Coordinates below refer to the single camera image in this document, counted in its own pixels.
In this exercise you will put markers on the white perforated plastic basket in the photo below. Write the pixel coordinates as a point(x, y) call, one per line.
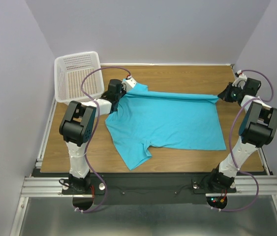
point(71, 77)

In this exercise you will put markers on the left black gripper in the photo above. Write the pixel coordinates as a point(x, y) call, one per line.
point(123, 89)

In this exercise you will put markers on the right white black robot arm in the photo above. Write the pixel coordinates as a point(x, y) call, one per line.
point(256, 130)

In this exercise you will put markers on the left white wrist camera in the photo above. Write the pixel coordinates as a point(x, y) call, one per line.
point(129, 83)

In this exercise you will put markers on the turquoise t-shirt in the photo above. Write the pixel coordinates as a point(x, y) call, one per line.
point(147, 118)

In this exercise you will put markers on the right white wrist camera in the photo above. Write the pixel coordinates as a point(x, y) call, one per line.
point(240, 79)

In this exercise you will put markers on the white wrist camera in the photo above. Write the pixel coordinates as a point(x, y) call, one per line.
point(129, 83)
point(240, 79)

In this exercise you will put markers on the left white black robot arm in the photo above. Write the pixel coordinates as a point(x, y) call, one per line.
point(77, 128)

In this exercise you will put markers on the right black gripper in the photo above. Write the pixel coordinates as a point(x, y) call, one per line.
point(225, 94)

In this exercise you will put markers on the aluminium extrusion frame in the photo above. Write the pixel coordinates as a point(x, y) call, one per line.
point(44, 211)

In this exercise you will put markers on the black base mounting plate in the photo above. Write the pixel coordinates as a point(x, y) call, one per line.
point(146, 188)

